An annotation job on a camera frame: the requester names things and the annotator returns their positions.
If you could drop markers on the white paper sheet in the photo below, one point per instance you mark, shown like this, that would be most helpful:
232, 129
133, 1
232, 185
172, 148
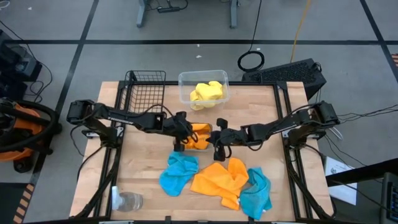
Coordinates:
345, 194

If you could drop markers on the orange and black shop vacuum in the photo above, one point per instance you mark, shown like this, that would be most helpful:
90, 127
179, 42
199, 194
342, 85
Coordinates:
18, 121

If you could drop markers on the blue microfiber towel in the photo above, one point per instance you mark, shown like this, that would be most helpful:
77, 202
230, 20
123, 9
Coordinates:
177, 174
256, 196

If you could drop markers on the black keyboard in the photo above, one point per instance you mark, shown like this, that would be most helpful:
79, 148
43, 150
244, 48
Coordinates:
289, 73

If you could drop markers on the pale grey plastic bin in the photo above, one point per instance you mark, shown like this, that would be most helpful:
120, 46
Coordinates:
199, 151

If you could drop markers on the black beam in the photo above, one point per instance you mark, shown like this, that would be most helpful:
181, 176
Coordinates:
367, 174

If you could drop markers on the black power strip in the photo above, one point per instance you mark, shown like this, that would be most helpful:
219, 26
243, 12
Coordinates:
168, 9

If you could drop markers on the black aluminium rig frame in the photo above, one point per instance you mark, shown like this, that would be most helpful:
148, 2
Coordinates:
172, 83

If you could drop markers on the grey keypad device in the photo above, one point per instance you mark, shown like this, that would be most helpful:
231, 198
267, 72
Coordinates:
390, 199

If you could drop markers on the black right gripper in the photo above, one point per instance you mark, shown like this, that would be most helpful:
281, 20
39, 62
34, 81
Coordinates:
230, 138

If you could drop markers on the grey desk leg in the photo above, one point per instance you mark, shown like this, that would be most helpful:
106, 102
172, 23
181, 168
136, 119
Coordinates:
141, 15
233, 15

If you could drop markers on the red striped object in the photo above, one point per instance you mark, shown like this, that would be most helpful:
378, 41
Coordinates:
395, 59

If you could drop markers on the yellow microfiber towel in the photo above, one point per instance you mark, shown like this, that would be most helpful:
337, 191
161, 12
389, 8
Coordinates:
196, 104
211, 90

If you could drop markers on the clear plastic bin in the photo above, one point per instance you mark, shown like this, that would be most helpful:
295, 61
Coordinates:
186, 79

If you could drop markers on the orange microfiber towel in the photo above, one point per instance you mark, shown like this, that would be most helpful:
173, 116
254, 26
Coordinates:
203, 143
217, 183

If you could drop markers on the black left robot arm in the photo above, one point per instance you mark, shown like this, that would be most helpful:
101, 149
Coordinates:
124, 117

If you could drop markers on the black equipment case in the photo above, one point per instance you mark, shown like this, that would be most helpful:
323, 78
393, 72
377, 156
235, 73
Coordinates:
15, 65

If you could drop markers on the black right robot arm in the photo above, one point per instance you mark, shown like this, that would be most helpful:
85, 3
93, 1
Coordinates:
280, 129

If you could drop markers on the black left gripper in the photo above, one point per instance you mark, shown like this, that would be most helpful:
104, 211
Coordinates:
174, 127

